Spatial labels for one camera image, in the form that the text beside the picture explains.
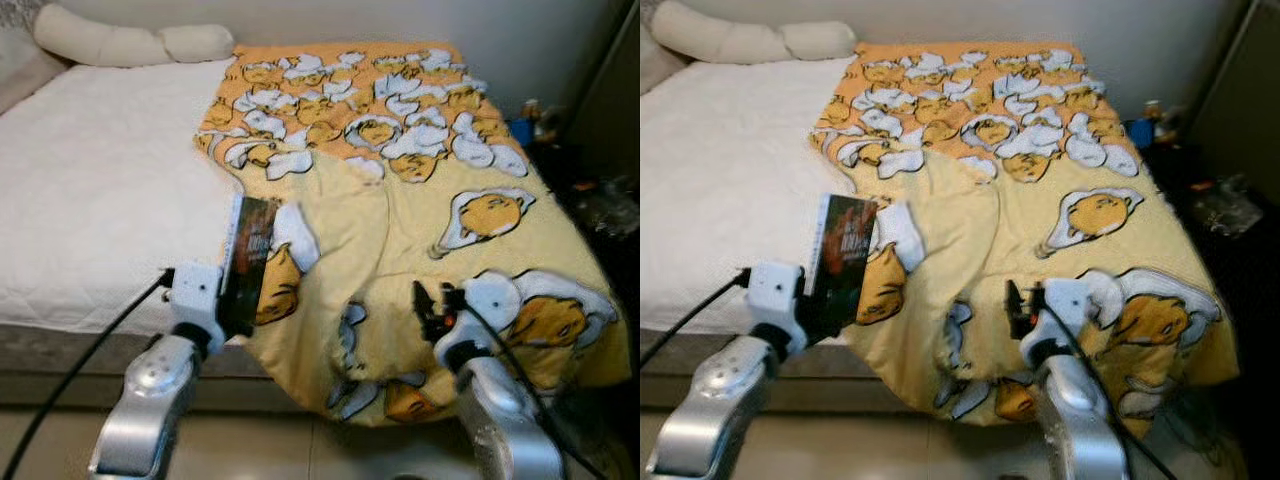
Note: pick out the grey bed base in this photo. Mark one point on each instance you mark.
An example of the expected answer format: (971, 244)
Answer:
(60, 360)
(660, 388)

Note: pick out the dark nightstand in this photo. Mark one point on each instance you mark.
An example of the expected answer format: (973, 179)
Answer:
(580, 250)
(1200, 270)

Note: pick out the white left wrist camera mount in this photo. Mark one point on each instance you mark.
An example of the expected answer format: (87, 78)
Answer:
(775, 295)
(197, 295)

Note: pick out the dark tall cupboard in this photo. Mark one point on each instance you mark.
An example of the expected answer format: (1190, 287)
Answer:
(1240, 90)

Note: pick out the small bottle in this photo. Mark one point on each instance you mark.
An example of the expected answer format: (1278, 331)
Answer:
(540, 115)
(1162, 115)

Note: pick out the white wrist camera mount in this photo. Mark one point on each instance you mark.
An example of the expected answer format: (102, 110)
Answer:
(775, 295)
(485, 310)
(197, 295)
(1065, 310)

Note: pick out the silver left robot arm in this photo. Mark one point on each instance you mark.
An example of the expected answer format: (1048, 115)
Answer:
(715, 400)
(150, 400)

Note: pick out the white quilted mattress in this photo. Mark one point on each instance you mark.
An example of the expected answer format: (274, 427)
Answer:
(730, 190)
(110, 190)

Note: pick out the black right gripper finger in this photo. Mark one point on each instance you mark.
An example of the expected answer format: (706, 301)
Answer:
(422, 298)
(1012, 300)

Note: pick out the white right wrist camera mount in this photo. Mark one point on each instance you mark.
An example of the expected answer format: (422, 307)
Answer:
(485, 310)
(1065, 310)

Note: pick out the blue cup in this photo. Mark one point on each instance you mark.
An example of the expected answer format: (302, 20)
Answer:
(1140, 134)
(521, 133)

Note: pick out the small orange item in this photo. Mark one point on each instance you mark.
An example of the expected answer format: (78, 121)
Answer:
(588, 186)
(1205, 186)

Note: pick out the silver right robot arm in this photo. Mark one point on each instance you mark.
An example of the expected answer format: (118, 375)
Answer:
(1085, 420)
(505, 420)

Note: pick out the clear plastic bag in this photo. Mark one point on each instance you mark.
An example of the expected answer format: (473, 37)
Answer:
(1228, 205)
(612, 205)

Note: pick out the yellow egg cartoon blanket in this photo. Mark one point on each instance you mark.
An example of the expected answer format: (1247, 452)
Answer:
(1000, 220)
(400, 220)

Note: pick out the long beige bolster pillow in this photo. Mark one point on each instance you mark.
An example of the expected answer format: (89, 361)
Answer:
(120, 42)
(740, 38)

